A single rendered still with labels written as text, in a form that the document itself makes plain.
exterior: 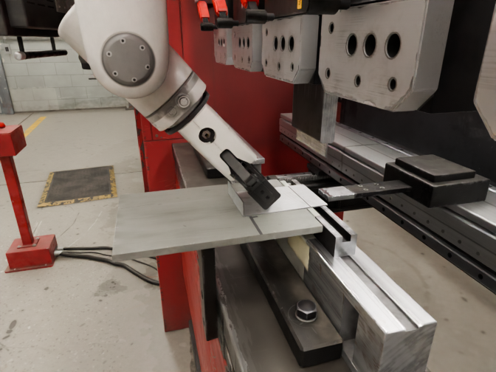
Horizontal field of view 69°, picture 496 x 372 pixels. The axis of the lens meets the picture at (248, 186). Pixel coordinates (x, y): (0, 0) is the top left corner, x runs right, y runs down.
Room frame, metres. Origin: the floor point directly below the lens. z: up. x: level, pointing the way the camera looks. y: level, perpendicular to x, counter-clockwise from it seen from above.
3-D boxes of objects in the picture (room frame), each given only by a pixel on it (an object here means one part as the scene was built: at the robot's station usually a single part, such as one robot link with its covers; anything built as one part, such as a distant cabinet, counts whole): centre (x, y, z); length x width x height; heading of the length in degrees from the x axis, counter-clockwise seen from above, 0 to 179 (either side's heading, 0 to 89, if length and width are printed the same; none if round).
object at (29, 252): (1.84, 1.29, 0.41); 0.25 x 0.20 x 0.83; 105
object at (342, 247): (0.49, -0.10, 0.99); 0.20 x 0.03 x 0.03; 15
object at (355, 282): (0.46, -0.11, 0.92); 0.39 x 0.06 x 0.10; 15
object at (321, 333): (0.46, -0.05, 0.89); 0.30 x 0.05 x 0.03; 15
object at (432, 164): (0.55, -0.24, 1.01); 0.26 x 0.12 x 0.05; 105
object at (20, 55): (1.60, 0.85, 1.20); 0.45 x 0.03 x 0.08; 5
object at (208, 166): (1.07, 0.13, 0.89); 0.30 x 0.05 x 0.03; 15
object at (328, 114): (0.51, -0.09, 1.13); 0.10 x 0.02 x 0.10; 15
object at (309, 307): (0.36, -0.07, 0.91); 0.03 x 0.03 x 0.02
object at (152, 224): (0.47, 0.05, 1.00); 0.26 x 0.18 x 0.01; 105
